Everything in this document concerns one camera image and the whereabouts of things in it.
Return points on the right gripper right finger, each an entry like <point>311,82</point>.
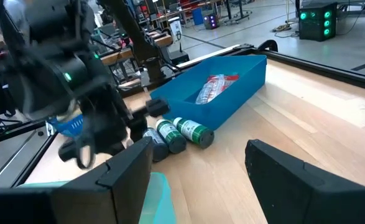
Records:
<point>309,196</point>

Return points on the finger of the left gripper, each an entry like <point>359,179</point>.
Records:
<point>138,130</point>

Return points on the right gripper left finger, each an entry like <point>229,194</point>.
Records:
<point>92,199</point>

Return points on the bright green colouring bottle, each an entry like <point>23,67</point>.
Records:
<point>194,132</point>

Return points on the red plastic-wrapped packet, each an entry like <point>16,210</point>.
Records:
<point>213,88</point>

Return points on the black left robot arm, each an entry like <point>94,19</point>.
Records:
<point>45,62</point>

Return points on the black colouring bottle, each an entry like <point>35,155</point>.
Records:
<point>157,146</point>

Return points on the dark green colouring bottle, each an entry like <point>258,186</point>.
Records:
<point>171,137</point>

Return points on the small blue mesh basket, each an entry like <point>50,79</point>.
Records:
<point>71,126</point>

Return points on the green translucent plastic bin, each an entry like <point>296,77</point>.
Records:
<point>157,202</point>

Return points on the large blue plastic bin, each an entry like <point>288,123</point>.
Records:
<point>225,109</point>

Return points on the white computer case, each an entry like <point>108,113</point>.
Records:
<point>175,29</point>

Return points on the blue barrel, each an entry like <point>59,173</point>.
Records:
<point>197,17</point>

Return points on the computer tower purple lights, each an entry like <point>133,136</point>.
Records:
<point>211,21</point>

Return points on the computer tower green fans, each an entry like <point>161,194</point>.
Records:
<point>317,23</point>

